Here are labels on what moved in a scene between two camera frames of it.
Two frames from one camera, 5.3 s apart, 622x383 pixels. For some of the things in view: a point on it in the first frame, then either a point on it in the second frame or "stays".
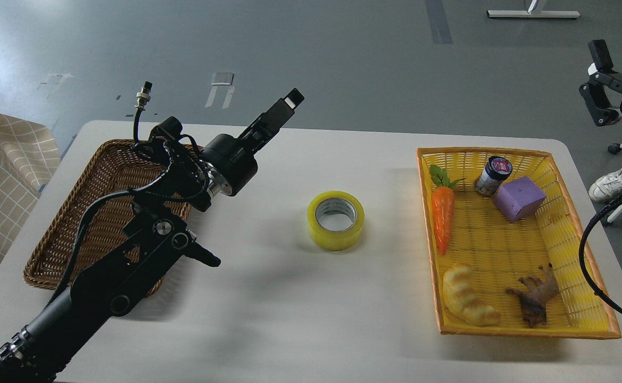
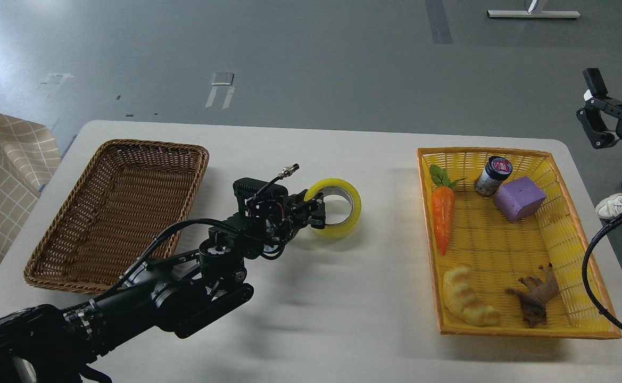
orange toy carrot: (443, 202) stays
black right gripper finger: (600, 73) -> (598, 103)
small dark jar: (494, 173) stays
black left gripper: (230, 165) -> (269, 213)
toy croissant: (459, 299) stays
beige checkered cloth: (11, 162) stays
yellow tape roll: (336, 220) -> (340, 230)
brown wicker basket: (114, 166) stays
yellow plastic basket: (505, 242) stays
